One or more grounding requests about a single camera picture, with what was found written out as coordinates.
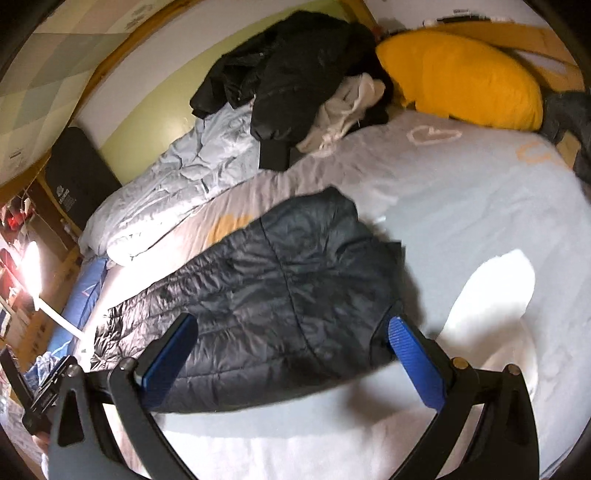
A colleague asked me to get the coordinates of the white rod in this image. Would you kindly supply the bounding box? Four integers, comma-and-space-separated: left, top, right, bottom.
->
33, 298, 86, 339

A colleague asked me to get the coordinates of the blue mat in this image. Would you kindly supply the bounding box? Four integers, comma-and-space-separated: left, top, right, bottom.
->
46, 257, 109, 356

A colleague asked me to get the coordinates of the cluttered wooden shelf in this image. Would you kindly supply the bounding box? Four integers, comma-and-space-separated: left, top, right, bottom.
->
0, 185, 79, 352

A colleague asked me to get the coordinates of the dark grey clothing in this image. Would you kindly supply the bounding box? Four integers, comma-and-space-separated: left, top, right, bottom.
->
541, 90, 591, 181

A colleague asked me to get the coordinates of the pale grey duvet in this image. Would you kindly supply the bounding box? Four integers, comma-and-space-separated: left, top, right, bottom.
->
79, 104, 305, 268

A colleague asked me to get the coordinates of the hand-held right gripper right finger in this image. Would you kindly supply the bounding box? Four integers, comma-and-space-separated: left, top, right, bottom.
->
387, 318, 541, 480

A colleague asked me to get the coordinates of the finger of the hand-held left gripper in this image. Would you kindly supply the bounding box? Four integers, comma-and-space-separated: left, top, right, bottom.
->
28, 354, 86, 416

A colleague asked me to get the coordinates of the cream garment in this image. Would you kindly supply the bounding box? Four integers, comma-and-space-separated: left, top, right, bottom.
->
295, 74, 386, 154

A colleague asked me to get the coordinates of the wooden bed frame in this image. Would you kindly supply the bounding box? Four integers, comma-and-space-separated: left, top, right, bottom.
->
344, 0, 587, 153

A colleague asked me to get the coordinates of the black puffer jacket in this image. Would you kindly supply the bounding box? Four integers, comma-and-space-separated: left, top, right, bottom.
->
90, 186, 416, 414

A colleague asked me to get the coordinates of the yellow pillow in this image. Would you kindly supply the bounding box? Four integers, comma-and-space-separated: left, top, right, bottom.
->
375, 30, 544, 131

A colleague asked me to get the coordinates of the pile of black clothes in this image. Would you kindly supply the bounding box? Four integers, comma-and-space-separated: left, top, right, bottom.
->
190, 21, 393, 171

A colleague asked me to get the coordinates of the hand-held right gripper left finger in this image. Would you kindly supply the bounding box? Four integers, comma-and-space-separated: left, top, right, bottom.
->
48, 313, 200, 480

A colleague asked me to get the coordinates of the black folded mat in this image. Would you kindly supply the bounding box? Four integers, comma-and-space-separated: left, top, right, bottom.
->
44, 127, 123, 232

